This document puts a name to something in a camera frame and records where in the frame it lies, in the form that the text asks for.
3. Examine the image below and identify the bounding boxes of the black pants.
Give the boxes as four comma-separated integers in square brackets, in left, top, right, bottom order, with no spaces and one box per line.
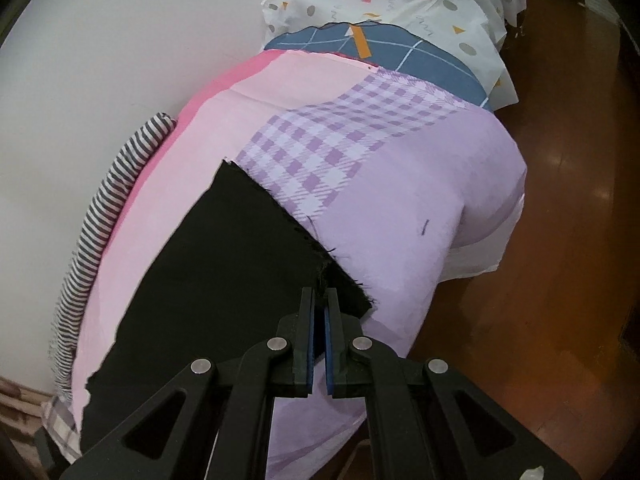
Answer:
[80,162,371,452]

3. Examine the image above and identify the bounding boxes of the white patterned quilt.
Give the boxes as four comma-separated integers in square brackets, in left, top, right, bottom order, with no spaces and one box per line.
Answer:
[262,0,526,108]

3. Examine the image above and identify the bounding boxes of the grey white striped blanket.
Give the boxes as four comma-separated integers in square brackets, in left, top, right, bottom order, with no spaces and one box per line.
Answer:
[49,112,176,401]

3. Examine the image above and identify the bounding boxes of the plaid pillow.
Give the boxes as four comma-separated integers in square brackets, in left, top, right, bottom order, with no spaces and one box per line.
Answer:
[41,396,81,464]

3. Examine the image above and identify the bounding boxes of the pink purple bed sheet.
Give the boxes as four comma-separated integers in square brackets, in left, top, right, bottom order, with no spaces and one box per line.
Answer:
[69,49,528,480]

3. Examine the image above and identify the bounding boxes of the brown patterned curtain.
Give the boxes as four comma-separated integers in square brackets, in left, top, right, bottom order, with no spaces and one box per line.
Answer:
[0,377,50,469]

